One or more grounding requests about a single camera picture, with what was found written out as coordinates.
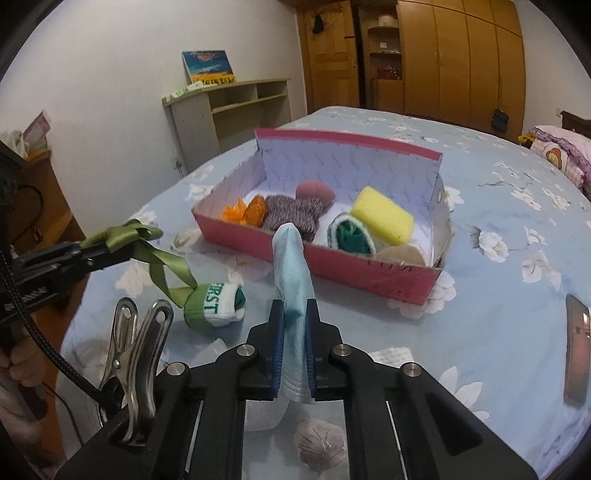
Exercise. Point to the green and white packets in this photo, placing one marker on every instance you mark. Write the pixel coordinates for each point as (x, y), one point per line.
(184, 91)

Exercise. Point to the dark wooden headboard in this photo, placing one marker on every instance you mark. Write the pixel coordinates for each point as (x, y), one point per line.
(577, 122)

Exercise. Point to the brown knitted sock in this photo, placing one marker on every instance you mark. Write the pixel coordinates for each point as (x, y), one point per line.
(295, 212)

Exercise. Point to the orange sock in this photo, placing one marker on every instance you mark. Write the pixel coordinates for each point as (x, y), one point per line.
(254, 212)

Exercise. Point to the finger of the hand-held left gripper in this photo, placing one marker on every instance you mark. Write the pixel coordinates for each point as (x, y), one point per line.
(83, 272)
(64, 256)

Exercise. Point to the wooden wardrobe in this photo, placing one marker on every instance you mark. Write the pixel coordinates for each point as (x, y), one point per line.
(461, 60)

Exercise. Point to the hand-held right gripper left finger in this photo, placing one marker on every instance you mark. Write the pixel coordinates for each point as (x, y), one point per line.
(276, 350)

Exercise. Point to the blue and yellow painting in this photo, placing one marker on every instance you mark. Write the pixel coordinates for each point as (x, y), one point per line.
(207, 67)

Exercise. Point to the large yellow sponge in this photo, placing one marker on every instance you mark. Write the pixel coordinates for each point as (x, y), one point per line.
(381, 214)

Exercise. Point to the red basket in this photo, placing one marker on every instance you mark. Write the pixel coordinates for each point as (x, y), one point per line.
(388, 73)

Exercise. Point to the beige shelf desk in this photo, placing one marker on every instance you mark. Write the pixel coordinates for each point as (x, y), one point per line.
(194, 129)

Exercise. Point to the black hanging bag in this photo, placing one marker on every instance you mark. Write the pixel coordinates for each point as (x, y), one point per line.
(499, 120)

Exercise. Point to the light blue sock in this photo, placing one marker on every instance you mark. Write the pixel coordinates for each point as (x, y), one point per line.
(291, 277)

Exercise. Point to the white cloth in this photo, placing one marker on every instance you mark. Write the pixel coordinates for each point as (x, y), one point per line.
(263, 413)

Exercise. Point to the metal spring clip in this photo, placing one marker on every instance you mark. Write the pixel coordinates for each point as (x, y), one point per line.
(134, 369)

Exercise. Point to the black hat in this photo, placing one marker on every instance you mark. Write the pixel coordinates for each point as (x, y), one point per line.
(317, 24)

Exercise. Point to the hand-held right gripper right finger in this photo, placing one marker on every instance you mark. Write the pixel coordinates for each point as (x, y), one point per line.
(311, 360)

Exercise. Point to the pink cardboard box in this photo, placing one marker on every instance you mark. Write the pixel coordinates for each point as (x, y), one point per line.
(369, 281)

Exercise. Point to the yellow plush toy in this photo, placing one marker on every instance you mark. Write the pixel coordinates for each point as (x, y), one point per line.
(525, 139)

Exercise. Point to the pink paper box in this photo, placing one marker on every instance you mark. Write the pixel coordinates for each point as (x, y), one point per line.
(37, 131)

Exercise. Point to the white round box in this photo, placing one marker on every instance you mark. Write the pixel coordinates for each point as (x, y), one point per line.
(388, 21)

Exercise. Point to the beige round pad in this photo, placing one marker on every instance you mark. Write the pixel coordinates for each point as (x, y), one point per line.
(401, 256)

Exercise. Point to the wooden nightstand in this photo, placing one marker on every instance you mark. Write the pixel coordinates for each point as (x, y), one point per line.
(51, 217)

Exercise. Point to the pink soft ball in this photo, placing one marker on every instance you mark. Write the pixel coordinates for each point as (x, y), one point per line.
(316, 191)

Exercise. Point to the open corner shelf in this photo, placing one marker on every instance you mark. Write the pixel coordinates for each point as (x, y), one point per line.
(383, 92)

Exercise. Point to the wooden door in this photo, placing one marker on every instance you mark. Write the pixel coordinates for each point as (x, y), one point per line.
(328, 69)

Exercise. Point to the white plastic bag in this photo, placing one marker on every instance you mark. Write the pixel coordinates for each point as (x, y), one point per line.
(11, 143)

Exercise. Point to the person's left hand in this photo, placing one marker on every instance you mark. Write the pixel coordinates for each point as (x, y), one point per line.
(23, 364)

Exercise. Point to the pink cartoon print pillow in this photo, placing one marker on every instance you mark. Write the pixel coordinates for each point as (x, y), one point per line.
(568, 147)

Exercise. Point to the green ribbon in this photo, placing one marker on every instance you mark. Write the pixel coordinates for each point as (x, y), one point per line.
(159, 272)

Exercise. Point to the black device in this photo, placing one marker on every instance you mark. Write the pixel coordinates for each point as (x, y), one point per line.
(11, 184)

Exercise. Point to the smartphone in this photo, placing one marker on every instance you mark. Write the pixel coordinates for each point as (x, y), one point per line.
(577, 350)

